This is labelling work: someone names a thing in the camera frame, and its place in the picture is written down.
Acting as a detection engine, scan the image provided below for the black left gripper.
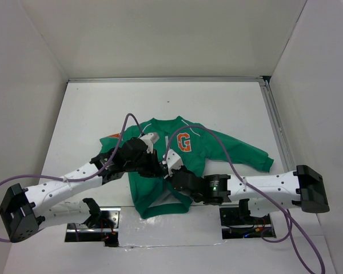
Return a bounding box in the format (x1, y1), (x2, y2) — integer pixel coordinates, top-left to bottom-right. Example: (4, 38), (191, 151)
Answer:
(125, 148), (165, 178)

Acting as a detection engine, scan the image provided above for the green jacket white lining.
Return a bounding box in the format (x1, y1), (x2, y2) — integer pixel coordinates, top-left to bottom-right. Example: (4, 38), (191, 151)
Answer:
(99, 116), (274, 219)

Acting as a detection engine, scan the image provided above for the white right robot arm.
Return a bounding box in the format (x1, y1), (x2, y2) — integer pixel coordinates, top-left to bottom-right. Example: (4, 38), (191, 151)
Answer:
(166, 165), (330, 224)

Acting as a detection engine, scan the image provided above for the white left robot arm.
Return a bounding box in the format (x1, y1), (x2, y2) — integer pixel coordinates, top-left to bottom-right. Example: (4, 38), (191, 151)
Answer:
(0, 132), (162, 243)

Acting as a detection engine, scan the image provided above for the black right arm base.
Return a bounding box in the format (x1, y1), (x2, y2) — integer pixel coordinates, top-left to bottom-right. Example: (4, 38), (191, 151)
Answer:
(220, 199), (276, 240)

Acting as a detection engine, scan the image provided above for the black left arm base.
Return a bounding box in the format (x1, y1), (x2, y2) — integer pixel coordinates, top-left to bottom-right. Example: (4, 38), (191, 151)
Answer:
(65, 198), (121, 247)

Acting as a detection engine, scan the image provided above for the white taped cover panel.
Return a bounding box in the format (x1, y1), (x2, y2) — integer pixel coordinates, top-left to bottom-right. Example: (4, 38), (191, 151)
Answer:
(118, 205), (224, 247)

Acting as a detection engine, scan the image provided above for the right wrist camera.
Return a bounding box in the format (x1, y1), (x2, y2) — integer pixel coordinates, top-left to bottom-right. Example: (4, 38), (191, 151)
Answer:
(161, 150), (184, 177)

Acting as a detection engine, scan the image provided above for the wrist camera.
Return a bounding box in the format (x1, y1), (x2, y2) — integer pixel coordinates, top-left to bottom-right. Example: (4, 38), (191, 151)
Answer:
(139, 132), (159, 154)
(161, 150), (184, 177)

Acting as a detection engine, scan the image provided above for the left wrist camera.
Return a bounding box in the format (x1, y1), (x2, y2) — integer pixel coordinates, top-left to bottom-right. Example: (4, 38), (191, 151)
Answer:
(139, 132), (159, 154)

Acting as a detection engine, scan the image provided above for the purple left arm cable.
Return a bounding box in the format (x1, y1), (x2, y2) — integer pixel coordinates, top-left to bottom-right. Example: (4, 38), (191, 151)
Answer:
(0, 113), (145, 243)

